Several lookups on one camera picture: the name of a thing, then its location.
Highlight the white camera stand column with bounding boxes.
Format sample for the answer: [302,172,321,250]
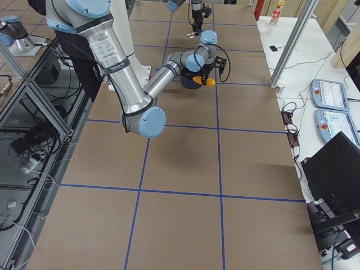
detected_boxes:
[110,0,151,88]

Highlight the small black square device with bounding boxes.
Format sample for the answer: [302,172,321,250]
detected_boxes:
[269,46,278,52]

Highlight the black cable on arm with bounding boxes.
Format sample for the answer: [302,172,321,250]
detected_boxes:
[192,43,232,83]

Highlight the black laptop on stand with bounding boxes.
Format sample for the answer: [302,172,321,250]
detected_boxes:
[301,132,359,243]

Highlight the yellow corn cob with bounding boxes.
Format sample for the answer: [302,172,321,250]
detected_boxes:
[192,76,216,87]

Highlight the blue saucepan with handle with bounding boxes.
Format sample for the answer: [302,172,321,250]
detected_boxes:
[155,67,205,90]

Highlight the glass pot lid blue knob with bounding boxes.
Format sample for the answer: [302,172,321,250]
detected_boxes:
[186,31,200,42]

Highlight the red patterned plastic bottle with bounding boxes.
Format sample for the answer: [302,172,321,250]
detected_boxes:
[268,1,285,30]

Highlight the lower teach pendant tablet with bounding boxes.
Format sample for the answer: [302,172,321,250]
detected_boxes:
[316,109,359,147]

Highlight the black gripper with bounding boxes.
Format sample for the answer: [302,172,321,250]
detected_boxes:
[201,56,227,86]
[191,5,212,34]

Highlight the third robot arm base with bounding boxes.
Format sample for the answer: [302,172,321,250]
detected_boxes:
[1,15,42,57]

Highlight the aluminium frame post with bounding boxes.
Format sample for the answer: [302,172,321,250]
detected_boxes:
[268,0,319,93]

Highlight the upper teach pendant tablet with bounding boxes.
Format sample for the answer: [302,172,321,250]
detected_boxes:
[309,79,349,112]

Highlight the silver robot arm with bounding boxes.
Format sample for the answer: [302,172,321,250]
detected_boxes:
[165,0,212,36]
[46,1,230,138]

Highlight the teach pendant tablet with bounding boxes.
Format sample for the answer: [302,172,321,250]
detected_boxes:
[316,109,359,147]
[309,79,349,112]

